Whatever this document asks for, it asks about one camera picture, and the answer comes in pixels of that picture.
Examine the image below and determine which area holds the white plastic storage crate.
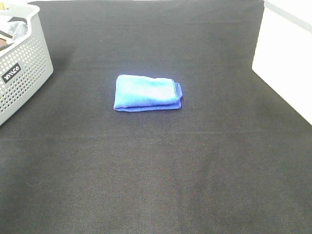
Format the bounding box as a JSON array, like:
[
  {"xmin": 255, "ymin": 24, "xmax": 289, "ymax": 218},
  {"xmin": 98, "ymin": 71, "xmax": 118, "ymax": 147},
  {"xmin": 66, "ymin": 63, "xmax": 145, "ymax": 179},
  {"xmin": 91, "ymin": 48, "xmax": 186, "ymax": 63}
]
[{"xmin": 252, "ymin": 0, "xmax": 312, "ymax": 123}]

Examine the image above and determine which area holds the blue microfiber towel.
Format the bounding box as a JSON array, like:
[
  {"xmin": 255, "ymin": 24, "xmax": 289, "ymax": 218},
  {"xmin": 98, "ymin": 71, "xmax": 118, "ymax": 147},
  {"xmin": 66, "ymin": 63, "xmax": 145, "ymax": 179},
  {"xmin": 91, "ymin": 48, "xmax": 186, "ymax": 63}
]
[{"xmin": 114, "ymin": 75, "xmax": 183, "ymax": 112}]

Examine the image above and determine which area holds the grey perforated plastic basket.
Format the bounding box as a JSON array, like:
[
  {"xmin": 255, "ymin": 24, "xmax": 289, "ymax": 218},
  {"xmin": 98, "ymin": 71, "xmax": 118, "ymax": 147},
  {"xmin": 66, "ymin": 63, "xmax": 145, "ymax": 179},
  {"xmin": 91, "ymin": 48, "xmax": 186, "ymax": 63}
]
[{"xmin": 0, "ymin": 1, "xmax": 53, "ymax": 123}]

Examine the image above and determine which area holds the grey towel in basket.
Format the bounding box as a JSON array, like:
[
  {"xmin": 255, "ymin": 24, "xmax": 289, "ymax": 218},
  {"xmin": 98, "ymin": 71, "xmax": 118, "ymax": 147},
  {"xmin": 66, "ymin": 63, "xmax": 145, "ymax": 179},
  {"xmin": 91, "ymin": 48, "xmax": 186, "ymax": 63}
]
[{"xmin": 1, "ymin": 21, "xmax": 28, "ymax": 40}]

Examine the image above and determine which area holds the dark brown cloth in basket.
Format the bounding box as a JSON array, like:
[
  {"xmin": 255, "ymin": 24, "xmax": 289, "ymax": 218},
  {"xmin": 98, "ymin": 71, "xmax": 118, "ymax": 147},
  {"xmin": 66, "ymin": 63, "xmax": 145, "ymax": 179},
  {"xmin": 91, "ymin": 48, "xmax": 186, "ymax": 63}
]
[{"xmin": 0, "ymin": 30, "xmax": 14, "ymax": 51}]

